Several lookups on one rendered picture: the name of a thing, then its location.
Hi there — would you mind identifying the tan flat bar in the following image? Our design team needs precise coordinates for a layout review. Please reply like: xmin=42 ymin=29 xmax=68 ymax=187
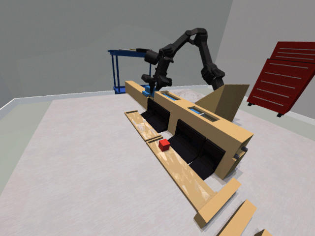
xmin=216 ymin=199 xmax=257 ymax=236

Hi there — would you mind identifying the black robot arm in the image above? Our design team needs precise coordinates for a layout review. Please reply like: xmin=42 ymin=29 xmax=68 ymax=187
xmin=144 ymin=28 xmax=225 ymax=91

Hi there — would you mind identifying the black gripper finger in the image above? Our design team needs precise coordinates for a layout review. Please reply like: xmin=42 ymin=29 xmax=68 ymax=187
xmin=156 ymin=82 xmax=164 ymax=91
xmin=149 ymin=83 xmax=156 ymax=94

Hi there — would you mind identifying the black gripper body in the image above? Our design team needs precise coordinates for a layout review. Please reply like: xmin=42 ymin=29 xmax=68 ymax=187
xmin=141 ymin=67 xmax=167 ymax=84

